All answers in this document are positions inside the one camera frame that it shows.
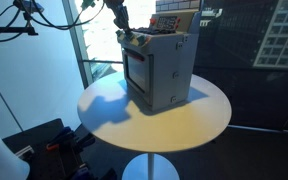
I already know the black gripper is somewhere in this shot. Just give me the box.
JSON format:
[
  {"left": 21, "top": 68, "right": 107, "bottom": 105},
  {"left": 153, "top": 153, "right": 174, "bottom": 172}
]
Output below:
[{"left": 112, "top": 1, "right": 133, "bottom": 36}]

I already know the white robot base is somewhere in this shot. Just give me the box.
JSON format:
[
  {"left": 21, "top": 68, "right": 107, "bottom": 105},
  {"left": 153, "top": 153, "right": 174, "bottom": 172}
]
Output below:
[{"left": 0, "top": 116, "right": 31, "bottom": 180}]

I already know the toy stove keypad panel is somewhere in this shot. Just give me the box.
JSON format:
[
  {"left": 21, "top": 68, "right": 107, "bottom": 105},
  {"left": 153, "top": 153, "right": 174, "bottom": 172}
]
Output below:
[{"left": 155, "top": 15, "right": 179, "bottom": 30}]

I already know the grey oven door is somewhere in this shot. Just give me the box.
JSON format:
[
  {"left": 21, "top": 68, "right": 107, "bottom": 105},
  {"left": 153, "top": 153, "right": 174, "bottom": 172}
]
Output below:
[{"left": 121, "top": 48, "right": 154, "bottom": 106}]

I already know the grey toy stove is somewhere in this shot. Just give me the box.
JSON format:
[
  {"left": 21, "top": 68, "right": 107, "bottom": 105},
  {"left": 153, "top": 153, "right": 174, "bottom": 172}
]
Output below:
[{"left": 114, "top": 9, "right": 202, "bottom": 113}]

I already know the red oven door handle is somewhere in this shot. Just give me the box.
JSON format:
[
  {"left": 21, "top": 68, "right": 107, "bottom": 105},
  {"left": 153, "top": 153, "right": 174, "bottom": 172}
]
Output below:
[{"left": 123, "top": 49, "right": 146, "bottom": 63}]

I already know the window guard rail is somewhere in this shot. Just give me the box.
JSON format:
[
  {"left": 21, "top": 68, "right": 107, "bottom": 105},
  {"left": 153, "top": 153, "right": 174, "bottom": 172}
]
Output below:
[{"left": 81, "top": 59, "right": 124, "bottom": 64}]

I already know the grey window frame post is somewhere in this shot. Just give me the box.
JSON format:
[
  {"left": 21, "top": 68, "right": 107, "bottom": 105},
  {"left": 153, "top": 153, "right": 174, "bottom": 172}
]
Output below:
[{"left": 61, "top": 0, "right": 94, "bottom": 90}]

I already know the blue camera on mount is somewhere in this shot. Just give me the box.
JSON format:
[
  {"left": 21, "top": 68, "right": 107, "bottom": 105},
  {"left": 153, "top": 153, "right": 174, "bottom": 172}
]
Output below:
[{"left": 13, "top": 0, "right": 45, "bottom": 14}]

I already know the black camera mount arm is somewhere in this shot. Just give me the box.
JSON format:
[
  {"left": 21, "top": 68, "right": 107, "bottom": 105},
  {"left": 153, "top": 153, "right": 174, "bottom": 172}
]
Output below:
[{"left": 0, "top": 11, "right": 39, "bottom": 37}]

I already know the orange handled clamp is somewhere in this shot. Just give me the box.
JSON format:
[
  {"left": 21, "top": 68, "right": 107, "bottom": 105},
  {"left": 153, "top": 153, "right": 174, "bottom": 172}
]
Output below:
[{"left": 45, "top": 126, "right": 75, "bottom": 153}]

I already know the white round table pedestal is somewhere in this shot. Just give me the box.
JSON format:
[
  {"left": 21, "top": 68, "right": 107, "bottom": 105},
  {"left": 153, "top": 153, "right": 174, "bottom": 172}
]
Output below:
[{"left": 121, "top": 152, "right": 181, "bottom": 180}]

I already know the blue handled clamp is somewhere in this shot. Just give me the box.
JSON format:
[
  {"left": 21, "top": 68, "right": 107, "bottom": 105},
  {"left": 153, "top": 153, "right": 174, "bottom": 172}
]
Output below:
[{"left": 68, "top": 164, "right": 92, "bottom": 180}]

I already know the silver metal bracket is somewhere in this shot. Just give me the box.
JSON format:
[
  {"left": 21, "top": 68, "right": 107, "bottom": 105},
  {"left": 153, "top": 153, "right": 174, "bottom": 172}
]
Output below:
[{"left": 14, "top": 145, "right": 35, "bottom": 160}]

